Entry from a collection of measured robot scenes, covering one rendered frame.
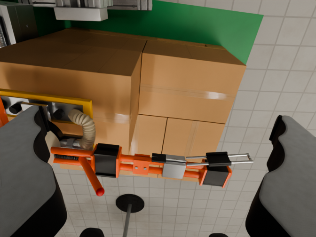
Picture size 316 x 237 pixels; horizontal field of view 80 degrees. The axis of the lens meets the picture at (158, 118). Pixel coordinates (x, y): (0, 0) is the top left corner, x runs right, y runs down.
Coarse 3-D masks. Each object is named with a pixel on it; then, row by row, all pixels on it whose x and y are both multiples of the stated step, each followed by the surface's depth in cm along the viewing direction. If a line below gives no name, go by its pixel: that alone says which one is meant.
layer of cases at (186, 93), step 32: (64, 32) 127; (160, 64) 108; (192, 64) 108; (224, 64) 107; (160, 96) 119; (192, 96) 118; (224, 96) 118; (160, 128) 132; (192, 128) 131; (192, 160) 147
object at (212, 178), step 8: (208, 168) 59; (216, 168) 60; (224, 168) 60; (208, 176) 60; (216, 176) 60; (224, 176) 60; (200, 184) 62; (208, 184) 62; (216, 184) 62; (224, 184) 62
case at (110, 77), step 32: (0, 64) 70; (32, 64) 70; (64, 64) 74; (96, 64) 78; (128, 64) 82; (96, 96) 76; (128, 96) 75; (64, 128) 84; (96, 128) 84; (128, 128) 83
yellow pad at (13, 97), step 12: (0, 96) 61; (12, 96) 62; (24, 96) 62; (36, 96) 62; (48, 96) 62; (60, 96) 63; (12, 108) 61; (60, 108) 63; (72, 108) 63; (84, 108) 64; (60, 120) 66
